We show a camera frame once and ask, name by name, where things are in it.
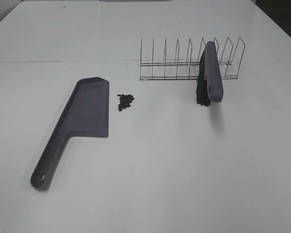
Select pile of coffee beans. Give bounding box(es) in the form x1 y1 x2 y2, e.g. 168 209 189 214
117 94 134 112

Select grey plastic dustpan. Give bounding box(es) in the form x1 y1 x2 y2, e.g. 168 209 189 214
30 77 110 191

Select grey hand brush black bristles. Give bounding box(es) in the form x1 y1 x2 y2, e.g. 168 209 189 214
196 41 224 106

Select chrome wire dish rack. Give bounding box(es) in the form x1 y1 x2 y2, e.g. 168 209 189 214
139 37 246 81

